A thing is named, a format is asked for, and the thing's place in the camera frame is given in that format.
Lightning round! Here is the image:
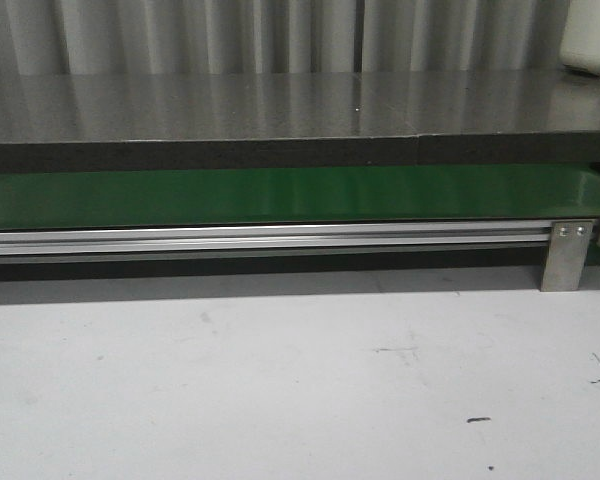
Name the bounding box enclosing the grey pleated curtain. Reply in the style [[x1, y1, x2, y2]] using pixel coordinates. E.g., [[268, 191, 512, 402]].
[[0, 1, 568, 76]]

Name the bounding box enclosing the steel conveyor support bracket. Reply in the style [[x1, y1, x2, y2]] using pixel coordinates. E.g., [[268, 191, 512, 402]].
[[540, 220, 595, 292]]

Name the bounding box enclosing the dark grey stone counter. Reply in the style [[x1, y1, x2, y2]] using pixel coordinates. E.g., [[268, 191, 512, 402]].
[[0, 70, 600, 174]]

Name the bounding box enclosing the aluminium conveyor side rail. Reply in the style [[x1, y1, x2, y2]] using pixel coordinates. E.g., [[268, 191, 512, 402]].
[[0, 220, 553, 257]]

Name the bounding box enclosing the green conveyor belt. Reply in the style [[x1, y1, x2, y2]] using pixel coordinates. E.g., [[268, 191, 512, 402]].
[[0, 165, 600, 231]]

